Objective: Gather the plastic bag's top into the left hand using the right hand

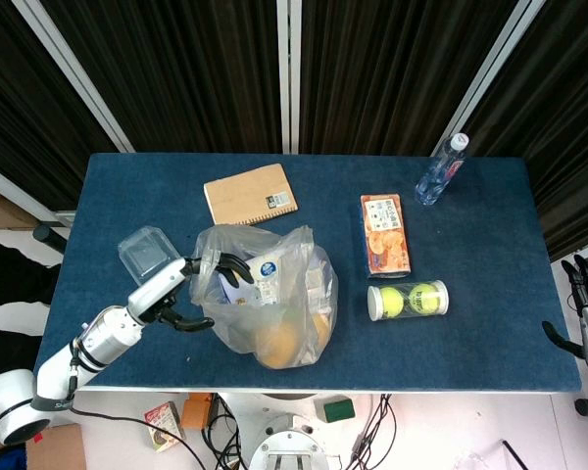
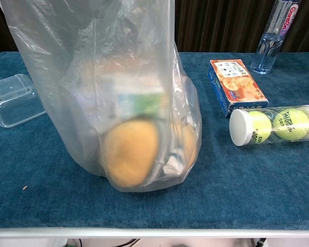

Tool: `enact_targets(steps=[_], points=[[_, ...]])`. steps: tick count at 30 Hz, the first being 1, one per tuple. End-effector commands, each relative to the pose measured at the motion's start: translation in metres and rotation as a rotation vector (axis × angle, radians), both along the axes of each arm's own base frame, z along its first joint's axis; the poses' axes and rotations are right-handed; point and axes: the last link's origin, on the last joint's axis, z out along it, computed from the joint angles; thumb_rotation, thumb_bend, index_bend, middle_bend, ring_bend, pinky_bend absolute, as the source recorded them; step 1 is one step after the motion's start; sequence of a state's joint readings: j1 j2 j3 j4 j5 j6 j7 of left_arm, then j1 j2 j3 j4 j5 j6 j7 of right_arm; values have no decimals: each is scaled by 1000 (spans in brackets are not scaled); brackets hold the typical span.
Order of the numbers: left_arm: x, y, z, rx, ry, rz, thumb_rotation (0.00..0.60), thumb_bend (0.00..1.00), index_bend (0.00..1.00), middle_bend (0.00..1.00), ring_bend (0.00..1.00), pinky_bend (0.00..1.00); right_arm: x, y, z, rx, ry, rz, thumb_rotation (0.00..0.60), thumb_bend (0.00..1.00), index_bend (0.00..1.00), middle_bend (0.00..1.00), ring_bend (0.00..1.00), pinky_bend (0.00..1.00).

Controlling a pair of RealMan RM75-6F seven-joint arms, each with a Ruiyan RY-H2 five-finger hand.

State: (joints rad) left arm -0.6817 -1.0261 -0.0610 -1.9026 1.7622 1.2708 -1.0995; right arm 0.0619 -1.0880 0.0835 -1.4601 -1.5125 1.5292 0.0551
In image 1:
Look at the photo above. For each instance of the white metal frame post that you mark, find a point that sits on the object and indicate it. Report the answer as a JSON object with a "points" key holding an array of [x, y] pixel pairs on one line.
{"points": [[485, 83], [24, 196], [287, 73], [73, 73]]}

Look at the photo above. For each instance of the yellow tennis ball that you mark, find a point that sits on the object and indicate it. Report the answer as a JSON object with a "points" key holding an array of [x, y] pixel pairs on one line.
{"points": [[391, 302], [424, 297]]}

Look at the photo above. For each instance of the brown spiral notebook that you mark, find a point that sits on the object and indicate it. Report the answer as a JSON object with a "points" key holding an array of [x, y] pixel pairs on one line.
{"points": [[245, 193]]}

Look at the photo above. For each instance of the open brown cardboard box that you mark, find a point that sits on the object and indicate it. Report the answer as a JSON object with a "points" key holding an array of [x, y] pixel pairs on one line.
{"points": [[59, 448]]}

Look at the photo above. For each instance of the green topped white block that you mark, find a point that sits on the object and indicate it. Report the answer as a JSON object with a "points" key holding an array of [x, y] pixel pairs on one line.
{"points": [[337, 410]]}

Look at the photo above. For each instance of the blue felt table cloth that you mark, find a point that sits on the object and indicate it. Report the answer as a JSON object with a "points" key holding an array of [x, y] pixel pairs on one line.
{"points": [[470, 343]]}

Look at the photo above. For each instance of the black pleated curtain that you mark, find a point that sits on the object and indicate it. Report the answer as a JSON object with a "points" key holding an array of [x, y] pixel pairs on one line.
{"points": [[176, 73], [10, 98], [558, 122], [387, 73]]}

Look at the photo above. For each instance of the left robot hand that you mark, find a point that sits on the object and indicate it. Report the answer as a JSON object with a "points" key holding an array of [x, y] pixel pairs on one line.
{"points": [[157, 289]]}

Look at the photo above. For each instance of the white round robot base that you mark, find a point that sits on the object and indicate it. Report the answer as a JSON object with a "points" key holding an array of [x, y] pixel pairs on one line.
{"points": [[289, 440]]}

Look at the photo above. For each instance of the white blue milk carton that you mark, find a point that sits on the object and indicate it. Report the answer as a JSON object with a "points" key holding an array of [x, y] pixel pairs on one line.
{"points": [[264, 274]]}

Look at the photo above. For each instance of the black trouser leg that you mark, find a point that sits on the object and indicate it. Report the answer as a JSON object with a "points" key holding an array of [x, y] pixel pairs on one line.
{"points": [[10, 274]]}

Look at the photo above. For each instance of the clear water bottle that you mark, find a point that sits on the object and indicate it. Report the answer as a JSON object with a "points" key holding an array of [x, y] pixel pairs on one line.
{"points": [[436, 178]]}

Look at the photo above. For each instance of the small printed snack box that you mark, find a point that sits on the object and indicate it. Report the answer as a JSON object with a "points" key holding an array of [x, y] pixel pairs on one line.
{"points": [[164, 423]]}

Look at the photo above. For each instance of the thin black rod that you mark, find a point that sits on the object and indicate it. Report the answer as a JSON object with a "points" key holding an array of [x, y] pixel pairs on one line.
{"points": [[514, 455]]}

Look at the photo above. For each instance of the blue fabric item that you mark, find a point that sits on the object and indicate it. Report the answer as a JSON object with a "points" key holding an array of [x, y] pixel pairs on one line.
{"points": [[5, 460]]}

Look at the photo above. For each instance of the clear plastic shopping bag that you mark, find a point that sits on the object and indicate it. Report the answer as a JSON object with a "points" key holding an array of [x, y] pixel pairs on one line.
{"points": [[294, 274]]}

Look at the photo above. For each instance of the orange cracker box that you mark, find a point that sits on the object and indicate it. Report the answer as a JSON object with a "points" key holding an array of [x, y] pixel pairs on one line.
{"points": [[387, 245]]}

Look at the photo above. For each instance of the orange fruit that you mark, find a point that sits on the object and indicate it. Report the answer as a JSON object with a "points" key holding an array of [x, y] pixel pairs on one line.
{"points": [[321, 328], [277, 345]]}

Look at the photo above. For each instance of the flat brown cardboard panel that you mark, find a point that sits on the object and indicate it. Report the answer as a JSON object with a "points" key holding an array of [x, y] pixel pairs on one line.
{"points": [[0, 210]]}

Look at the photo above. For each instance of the clear tennis ball tube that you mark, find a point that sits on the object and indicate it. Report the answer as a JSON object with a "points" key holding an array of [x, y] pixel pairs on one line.
{"points": [[375, 303]]}

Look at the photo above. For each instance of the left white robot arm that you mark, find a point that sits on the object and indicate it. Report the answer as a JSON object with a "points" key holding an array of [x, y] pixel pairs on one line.
{"points": [[54, 372]]}

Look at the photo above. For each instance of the black round tube end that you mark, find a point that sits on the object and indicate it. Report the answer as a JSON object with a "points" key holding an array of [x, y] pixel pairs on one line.
{"points": [[48, 236]]}

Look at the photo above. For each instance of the clear plastic clamshell container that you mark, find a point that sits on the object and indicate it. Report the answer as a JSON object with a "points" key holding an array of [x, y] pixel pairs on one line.
{"points": [[144, 249]]}

